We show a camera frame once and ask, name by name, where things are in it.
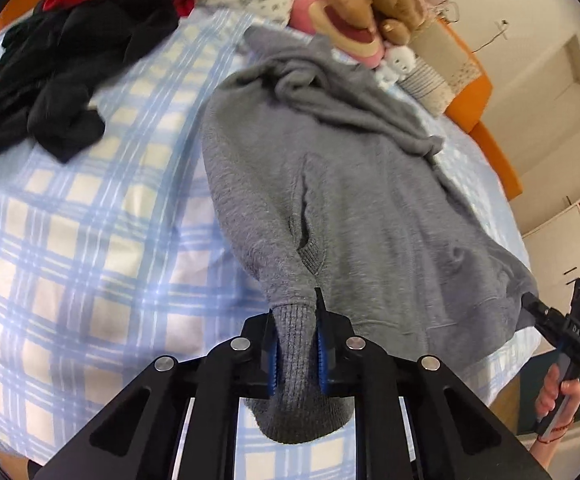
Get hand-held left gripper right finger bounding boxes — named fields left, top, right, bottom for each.
left=314, top=287, right=553, bottom=480

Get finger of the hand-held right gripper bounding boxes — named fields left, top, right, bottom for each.
left=520, top=292, right=568, bottom=348

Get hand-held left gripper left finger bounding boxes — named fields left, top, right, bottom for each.
left=27, top=310, right=277, bottom=480

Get grey zip jacket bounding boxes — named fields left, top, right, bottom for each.
left=202, top=25, right=541, bottom=445

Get person's right forearm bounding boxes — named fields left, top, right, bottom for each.
left=530, top=417, right=578, bottom=467

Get black clothes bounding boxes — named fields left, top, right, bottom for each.
left=0, top=0, right=181, bottom=163

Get person's right hand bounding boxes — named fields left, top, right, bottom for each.
left=535, top=365, right=580, bottom=423

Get white cabinet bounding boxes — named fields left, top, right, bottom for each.
left=522, top=185, right=580, bottom=291

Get beige door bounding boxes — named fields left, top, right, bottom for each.
left=512, top=35, right=580, bottom=173

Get checked beige cushion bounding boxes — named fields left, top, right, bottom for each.
left=400, top=55, right=456, bottom=116

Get beige dotted cushion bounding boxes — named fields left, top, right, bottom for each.
left=410, top=17, right=483, bottom=98

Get small white plush toy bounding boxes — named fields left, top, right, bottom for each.
left=374, top=45, right=418, bottom=86

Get pink round cushion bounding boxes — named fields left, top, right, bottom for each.
left=289, top=0, right=386, bottom=68

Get brown plush mouse toy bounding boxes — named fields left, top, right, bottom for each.
left=326, top=0, right=428, bottom=46

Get red string bracelet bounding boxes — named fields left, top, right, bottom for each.
left=537, top=425, right=568, bottom=444

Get black power cable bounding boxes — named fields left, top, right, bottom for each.
left=470, top=27, right=503, bottom=53

